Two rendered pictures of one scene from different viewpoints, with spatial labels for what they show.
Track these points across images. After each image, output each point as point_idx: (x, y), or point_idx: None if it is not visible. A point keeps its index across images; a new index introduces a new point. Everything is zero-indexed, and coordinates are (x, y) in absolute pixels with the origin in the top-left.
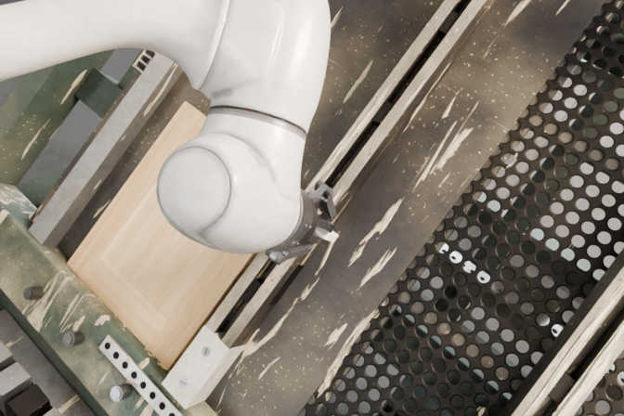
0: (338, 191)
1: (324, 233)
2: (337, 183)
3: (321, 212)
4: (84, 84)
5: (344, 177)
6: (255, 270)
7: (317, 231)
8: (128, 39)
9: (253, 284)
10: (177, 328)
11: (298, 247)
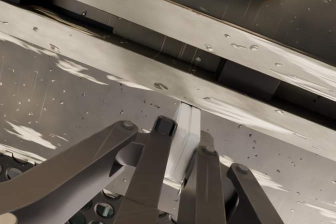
0: (285, 128)
1: (172, 174)
2: (306, 121)
3: (227, 102)
4: None
5: (323, 133)
6: None
7: (171, 155)
8: None
9: None
10: None
11: (86, 195)
